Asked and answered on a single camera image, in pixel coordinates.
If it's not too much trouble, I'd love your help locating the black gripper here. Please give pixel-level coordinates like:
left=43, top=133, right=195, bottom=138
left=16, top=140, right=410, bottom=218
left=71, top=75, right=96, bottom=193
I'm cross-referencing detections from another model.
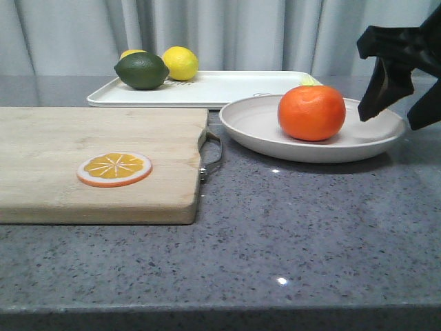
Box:
left=357, top=8, right=441, bottom=130

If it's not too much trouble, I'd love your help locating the orange fruit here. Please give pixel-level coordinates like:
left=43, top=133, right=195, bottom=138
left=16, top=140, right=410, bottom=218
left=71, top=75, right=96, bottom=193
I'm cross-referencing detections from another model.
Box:
left=278, top=86, right=346, bottom=141

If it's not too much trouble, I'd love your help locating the beige round plate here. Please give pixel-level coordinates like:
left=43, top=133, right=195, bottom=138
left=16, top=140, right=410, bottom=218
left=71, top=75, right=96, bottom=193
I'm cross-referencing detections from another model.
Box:
left=219, top=95, right=407, bottom=163

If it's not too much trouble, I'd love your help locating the white rectangular tray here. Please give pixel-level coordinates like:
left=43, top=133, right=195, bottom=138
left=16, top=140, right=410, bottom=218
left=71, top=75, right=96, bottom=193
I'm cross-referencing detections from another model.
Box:
left=87, top=70, right=312, bottom=110

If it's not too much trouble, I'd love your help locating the yellow plastic utensil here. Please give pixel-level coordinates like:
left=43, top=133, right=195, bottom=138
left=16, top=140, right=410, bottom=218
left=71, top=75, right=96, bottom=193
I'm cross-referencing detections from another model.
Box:
left=300, top=76, right=321, bottom=86

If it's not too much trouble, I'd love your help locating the yellow lemon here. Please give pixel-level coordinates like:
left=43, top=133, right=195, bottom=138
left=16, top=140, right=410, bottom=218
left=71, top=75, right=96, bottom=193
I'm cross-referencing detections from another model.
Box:
left=163, top=46, right=198, bottom=81
left=120, top=49, right=147, bottom=59

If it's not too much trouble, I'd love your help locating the green lime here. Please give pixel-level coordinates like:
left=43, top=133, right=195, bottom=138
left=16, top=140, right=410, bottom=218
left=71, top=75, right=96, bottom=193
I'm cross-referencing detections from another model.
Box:
left=114, top=52, right=169, bottom=90

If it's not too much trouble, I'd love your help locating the rear yellow lemon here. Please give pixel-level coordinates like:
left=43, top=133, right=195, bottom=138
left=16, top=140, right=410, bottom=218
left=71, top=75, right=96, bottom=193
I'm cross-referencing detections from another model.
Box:
left=120, top=49, right=147, bottom=59

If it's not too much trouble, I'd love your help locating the orange slice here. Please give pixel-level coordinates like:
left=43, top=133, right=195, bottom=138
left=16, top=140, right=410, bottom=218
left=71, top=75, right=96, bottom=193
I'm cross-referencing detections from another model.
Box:
left=76, top=152, right=153, bottom=188

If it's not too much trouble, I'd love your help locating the wooden cutting board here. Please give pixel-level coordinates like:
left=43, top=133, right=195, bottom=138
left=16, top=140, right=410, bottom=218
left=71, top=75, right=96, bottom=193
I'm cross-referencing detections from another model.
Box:
left=1, top=107, right=208, bottom=224

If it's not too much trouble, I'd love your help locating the grey curtain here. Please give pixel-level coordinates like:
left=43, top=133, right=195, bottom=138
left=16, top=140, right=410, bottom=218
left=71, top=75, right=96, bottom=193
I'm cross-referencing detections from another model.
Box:
left=1, top=1, right=438, bottom=76

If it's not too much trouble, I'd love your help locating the metal cutting board handle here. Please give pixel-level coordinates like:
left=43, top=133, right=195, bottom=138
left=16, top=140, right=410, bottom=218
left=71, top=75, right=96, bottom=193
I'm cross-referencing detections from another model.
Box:
left=199, top=131, right=223, bottom=183

